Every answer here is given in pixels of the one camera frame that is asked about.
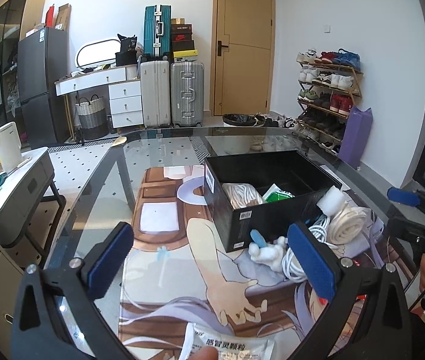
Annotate white plush toy blue ears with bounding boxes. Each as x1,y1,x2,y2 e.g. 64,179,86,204
248,229,288,272

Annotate cream rope in box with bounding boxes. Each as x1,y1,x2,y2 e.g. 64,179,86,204
221,182,266,210

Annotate oval mirror black frame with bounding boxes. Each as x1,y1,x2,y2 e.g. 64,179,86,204
75,38,121,69

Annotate green packet in box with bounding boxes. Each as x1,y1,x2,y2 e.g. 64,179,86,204
262,184,295,203

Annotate white suitcase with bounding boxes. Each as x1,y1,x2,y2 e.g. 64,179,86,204
140,60,171,128

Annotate black cardboard box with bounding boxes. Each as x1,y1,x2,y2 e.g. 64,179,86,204
204,150,341,253

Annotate black glass wardrobe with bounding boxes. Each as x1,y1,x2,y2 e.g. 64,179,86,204
0,0,45,127

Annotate purple yoga mat bag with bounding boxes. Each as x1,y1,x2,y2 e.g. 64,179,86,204
338,106,373,168

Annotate anime print desk mat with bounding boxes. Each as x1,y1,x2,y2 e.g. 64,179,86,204
116,164,423,360

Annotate silver aluminium suitcase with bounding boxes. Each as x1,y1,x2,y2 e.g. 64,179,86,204
170,61,205,127

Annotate yellow wooden door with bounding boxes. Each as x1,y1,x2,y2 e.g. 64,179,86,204
210,0,276,116

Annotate white cable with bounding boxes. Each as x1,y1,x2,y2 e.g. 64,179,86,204
282,214,338,285

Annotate white drawer cabinet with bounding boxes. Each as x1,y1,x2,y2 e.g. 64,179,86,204
108,80,143,128

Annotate person's left hand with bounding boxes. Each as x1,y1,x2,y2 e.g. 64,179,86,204
189,346,218,360

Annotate white medicine sachet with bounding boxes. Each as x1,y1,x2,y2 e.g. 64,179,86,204
179,322,274,360

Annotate teal suitcase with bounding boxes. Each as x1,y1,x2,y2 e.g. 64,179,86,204
143,5,172,60

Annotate black handbag on desk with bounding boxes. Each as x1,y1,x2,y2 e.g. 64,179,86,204
116,34,137,67

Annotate wooden shoe rack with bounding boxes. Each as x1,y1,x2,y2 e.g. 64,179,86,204
293,48,362,155

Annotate woven laundry basket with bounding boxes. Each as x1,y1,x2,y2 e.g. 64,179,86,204
76,94,108,141

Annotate stacked shoe boxes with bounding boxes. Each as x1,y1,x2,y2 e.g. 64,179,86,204
171,18,199,63

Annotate grey side cabinet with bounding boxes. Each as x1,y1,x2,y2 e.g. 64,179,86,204
0,147,66,258

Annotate black refrigerator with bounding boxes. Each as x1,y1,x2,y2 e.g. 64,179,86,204
17,27,69,149

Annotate white dressing desk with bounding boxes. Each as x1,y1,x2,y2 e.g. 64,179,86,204
55,65,138,96

